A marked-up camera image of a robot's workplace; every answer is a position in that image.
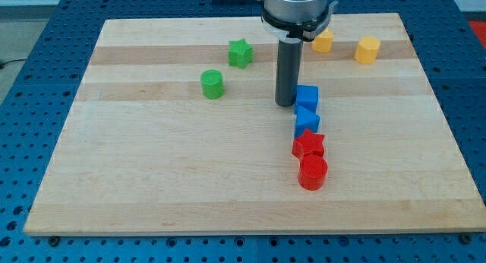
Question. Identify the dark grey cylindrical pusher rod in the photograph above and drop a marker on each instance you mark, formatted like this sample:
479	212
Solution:
287	72

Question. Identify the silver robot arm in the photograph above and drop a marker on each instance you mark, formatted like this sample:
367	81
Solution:
293	22

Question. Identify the blue cube block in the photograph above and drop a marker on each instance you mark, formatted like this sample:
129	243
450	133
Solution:
307	96

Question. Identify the yellow pentagon block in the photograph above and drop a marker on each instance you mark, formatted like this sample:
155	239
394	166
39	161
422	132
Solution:
323	42

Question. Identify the green star block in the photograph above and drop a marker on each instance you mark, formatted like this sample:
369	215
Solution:
240	53

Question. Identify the blue triangle block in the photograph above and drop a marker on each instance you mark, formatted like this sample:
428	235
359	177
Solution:
305	119

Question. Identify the yellow hexagon block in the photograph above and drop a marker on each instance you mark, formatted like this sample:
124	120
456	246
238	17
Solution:
367	50

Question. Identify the green cylinder block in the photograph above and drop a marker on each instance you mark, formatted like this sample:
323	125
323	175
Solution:
212	84

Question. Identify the red star block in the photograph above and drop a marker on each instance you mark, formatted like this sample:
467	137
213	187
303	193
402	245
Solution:
308	143

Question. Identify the red cylinder block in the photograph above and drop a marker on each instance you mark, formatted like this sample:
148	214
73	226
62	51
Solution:
312	172

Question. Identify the light wooden board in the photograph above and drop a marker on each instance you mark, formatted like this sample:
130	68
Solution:
144	153

